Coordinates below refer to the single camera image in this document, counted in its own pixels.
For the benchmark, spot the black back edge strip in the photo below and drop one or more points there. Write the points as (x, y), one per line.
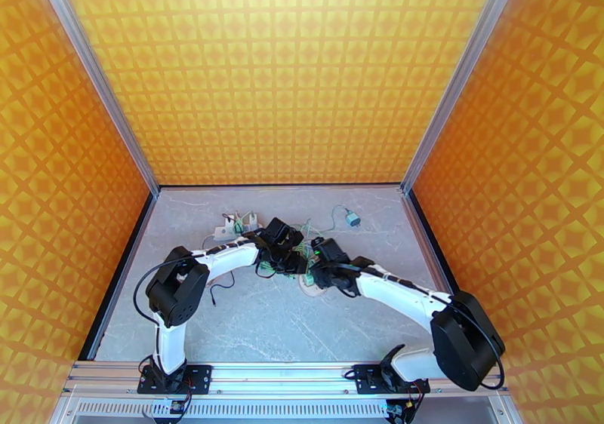
(283, 185)

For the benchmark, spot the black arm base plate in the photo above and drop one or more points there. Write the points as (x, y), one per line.
(365, 380)
(200, 380)

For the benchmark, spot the aluminium front rail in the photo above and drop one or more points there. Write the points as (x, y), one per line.
(283, 378)

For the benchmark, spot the table side rail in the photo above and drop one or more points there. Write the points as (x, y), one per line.
(430, 241)
(136, 241)

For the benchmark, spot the round beige socket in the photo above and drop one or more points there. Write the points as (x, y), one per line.
(314, 290)

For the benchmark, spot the perforated metal panel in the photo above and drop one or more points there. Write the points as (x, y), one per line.
(283, 408)

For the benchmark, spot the aluminium frame post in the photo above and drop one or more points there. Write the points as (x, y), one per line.
(98, 78)
(459, 78)

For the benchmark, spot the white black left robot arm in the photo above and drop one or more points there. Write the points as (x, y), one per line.
(172, 342)

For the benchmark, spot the teal charger plug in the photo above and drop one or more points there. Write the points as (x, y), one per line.
(353, 220)

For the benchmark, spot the small circuit board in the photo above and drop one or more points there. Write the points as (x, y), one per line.
(177, 407)
(392, 409)

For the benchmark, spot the white power strip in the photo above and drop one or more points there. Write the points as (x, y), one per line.
(222, 233)

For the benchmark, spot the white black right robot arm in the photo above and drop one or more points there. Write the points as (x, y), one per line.
(401, 290)

